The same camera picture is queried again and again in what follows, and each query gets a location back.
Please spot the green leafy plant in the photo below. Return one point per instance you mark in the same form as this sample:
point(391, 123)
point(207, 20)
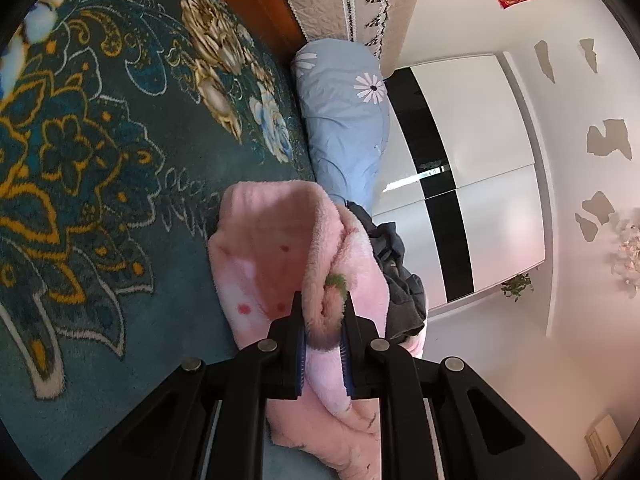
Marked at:
point(517, 287)

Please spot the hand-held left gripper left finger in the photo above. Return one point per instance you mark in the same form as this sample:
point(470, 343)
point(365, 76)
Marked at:
point(300, 360)

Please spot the beige air conditioner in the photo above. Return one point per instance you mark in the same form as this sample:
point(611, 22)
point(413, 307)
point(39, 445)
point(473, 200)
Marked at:
point(604, 442)

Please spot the wooden bed headboard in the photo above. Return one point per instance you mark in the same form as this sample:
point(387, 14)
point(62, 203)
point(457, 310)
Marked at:
point(260, 0)

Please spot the teal floral blanket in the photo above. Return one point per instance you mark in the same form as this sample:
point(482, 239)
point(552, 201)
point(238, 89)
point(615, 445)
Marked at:
point(100, 185)

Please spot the white wardrobe with black stripe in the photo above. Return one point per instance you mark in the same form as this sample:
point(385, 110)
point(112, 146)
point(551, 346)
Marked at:
point(480, 160)

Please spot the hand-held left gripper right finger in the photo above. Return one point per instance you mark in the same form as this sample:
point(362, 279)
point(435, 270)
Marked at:
point(346, 360)

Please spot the pink fleece garment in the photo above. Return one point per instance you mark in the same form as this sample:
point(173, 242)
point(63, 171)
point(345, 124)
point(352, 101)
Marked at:
point(280, 270)

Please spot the light blue floral pillow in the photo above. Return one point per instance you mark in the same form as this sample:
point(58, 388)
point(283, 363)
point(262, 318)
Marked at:
point(340, 125)

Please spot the dark blue garment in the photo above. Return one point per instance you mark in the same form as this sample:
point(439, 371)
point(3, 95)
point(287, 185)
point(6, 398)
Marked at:
point(400, 290)

